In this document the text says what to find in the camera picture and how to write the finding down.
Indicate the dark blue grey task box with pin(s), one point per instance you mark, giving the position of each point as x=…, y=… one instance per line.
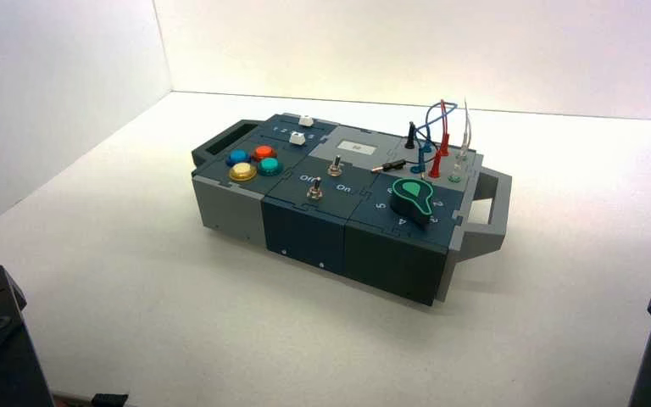
x=303, y=230

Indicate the white display window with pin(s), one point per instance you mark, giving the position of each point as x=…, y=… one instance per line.
x=357, y=148

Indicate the teal push button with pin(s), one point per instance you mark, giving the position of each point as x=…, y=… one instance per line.
x=270, y=166

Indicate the white slider knob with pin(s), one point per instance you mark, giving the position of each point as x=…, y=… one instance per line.
x=298, y=139
x=306, y=120

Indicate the red push button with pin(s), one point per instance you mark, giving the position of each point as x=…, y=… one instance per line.
x=264, y=153

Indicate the green black rotary knob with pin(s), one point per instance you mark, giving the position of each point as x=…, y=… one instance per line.
x=411, y=199

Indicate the yellow push button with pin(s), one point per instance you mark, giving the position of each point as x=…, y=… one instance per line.
x=243, y=171

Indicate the blue push button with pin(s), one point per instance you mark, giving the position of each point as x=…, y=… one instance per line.
x=238, y=157

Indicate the small black block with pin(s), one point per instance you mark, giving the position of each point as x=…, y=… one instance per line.
x=110, y=401

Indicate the metal toggle switch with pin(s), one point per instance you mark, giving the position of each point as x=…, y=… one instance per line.
x=315, y=192
x=335, y=166

